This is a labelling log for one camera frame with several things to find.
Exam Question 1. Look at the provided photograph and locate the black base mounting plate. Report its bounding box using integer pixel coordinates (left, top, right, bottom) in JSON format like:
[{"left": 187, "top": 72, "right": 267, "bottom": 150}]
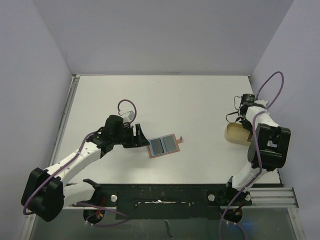
[{"left": 72, "top": 183, "right": 252, "bottom": 221}]

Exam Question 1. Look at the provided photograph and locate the aluminium left side rail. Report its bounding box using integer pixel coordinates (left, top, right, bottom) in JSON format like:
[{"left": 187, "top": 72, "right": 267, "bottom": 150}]
[{"left": 52, "top": 74, "right": 80, "bottom": 160}]

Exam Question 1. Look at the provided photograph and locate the beige oval tray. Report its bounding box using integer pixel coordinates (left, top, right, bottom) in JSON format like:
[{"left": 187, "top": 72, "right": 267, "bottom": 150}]
[{"left": 224, "top": 123, "right": 253, "bottom": 146}]

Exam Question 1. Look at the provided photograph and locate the aluminium rail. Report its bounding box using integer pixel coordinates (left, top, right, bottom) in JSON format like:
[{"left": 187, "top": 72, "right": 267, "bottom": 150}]
[
  {"left": 52, "top": 74, "right": 80, "bottom": 160},
  {"left": 63, "top": 184, "right": 298, "bottom": 208}
]

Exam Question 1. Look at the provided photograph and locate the brown leather card holder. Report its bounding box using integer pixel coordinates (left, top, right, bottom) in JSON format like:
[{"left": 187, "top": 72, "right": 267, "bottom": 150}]
[{"left": 147, "top": 133, "right": 183, "bottom": 159}]

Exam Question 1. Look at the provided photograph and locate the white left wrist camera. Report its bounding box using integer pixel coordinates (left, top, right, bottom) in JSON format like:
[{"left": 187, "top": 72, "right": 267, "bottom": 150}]
[{"left": 121, "top": 110, "right": 135, "bottom": 122}]

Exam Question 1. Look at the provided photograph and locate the aluminium front rail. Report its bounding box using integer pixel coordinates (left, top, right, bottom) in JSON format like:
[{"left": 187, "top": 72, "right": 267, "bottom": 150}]
[{"left": 63, "top": 184, "right": 298, "bottom": 208}]

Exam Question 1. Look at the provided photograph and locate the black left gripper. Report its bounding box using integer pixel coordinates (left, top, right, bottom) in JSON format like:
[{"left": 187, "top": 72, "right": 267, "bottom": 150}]
[{"left": 112, "top": 123, "right": 149, "bottom": 148}]

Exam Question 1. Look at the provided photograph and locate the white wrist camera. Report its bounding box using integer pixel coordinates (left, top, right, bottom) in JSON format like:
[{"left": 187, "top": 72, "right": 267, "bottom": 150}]
[
  {"left": 255, "top": 99, "right": 269, "bottom": 108},
  {"left": 121, "top": 110, "right": 135, "bottom": 122}
]

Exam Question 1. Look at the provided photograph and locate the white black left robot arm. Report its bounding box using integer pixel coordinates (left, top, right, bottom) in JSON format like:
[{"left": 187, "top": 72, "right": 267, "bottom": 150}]
[{"left": 21, "top": 115, "right": 150, "bottom": 222}]

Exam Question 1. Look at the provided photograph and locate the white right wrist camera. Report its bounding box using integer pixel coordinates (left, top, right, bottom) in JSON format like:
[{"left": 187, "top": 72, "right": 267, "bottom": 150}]
[{"left": 255, "top": 99, "right": 269, "bottom": 108}]

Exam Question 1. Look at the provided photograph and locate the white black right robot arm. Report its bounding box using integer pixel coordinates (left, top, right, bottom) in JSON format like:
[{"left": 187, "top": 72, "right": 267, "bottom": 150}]
[{"left": 222, "top": 93, "right": 291, "bottom": 205}]

